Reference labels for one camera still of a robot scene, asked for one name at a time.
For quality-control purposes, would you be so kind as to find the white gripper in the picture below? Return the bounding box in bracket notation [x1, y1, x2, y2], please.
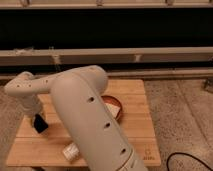
[20, 95, 46, 128]

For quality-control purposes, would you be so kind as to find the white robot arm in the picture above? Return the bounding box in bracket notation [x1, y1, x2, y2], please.
[5, 65, 148, 171]

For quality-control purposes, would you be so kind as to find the wooden table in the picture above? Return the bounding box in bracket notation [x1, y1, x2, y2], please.
[6, 79, 161, 167]

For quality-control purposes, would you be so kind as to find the clear plastic bottle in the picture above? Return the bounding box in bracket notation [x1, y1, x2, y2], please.
[63, 143, 79, 161]

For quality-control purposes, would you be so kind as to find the white sponge block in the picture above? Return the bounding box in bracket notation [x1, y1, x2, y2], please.
[106, 103, 120, 118]

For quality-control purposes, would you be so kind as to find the black floor cable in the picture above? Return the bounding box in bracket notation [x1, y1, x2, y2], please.
[166, 152, 213, 171]

